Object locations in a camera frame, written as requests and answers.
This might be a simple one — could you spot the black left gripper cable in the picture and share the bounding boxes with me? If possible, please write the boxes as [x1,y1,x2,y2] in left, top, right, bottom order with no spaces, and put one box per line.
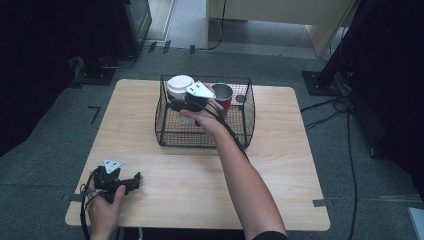
[78,168,101,240]

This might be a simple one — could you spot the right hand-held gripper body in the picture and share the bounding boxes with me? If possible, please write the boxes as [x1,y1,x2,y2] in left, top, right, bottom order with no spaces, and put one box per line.
[181,80,217,113]

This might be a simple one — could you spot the red cup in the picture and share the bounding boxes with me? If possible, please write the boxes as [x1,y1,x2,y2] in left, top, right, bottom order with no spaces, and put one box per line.
[211,82,235,118]

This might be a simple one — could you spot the dark floor base plate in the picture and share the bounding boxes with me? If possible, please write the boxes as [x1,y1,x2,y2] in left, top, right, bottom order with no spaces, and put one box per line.
[70,55,117,87]

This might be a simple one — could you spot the black floor cable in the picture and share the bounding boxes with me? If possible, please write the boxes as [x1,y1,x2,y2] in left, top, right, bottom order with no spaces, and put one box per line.
[100,52,140,70]
[195,0,228,52]
[299,95,360,240]

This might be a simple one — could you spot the white cabinet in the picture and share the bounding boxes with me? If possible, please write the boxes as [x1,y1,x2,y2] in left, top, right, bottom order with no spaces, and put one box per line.
[205,0,355,58]

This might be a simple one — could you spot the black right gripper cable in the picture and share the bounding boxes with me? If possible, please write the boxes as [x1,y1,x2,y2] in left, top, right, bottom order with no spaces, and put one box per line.
[196,99,250,160]

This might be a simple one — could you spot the white flat panel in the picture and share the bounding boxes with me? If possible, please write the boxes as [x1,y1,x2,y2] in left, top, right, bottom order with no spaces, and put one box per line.
[406,206,424,240]

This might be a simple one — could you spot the black stand pole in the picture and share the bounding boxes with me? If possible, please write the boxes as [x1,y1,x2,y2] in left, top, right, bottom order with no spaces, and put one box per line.
[318,0,366,86]

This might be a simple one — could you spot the person's right hand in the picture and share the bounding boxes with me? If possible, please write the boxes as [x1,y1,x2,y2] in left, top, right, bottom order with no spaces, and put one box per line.
[179,83,231,140]

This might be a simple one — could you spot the black stand base plate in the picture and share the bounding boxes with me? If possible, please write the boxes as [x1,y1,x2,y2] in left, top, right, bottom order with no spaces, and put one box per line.
[301,70,352,98]

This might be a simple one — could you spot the white cup with lid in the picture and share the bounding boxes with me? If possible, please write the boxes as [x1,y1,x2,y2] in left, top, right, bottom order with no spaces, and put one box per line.
[166,74,197,125]

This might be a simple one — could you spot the person's left hand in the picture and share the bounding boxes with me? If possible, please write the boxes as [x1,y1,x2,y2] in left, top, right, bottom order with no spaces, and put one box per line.
[86,184,127,233]

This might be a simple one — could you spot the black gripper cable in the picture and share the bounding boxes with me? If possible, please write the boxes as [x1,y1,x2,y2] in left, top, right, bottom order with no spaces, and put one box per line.
[78,168,101,240]
[196,99,250,160]

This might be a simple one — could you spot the black cabinet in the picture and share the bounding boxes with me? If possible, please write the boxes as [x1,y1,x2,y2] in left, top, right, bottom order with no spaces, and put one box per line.
[111,0,153,58]

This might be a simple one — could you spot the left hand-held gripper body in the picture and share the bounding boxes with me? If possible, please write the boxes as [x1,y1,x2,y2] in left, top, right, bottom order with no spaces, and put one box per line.
[93,158,135,204]

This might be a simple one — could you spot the black wire basket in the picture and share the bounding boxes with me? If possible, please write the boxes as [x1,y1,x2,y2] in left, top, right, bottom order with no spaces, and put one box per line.
[154,74,257,150]

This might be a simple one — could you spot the black sleeve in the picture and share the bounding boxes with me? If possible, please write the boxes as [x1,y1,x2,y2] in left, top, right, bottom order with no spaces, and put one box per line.
[252,230,290,240]

